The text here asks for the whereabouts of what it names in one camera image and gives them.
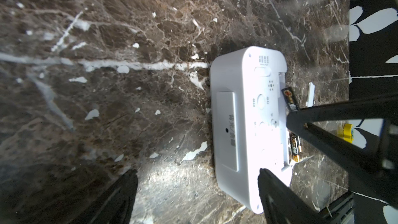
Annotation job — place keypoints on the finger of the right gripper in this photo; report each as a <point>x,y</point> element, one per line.
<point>377,169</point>

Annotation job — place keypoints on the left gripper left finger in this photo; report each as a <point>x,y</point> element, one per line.
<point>115,205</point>

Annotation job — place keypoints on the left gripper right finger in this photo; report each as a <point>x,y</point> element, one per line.
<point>281,205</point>

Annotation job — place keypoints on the white battery cover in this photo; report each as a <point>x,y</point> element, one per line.
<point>311,95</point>

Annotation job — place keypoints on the white digital alarm clock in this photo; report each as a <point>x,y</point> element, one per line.
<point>249,122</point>

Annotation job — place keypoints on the black gold aaa battery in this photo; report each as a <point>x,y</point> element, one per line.
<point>296,147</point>
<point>290,99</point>

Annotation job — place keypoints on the small yellow cap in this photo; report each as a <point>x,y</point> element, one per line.
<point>345,132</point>

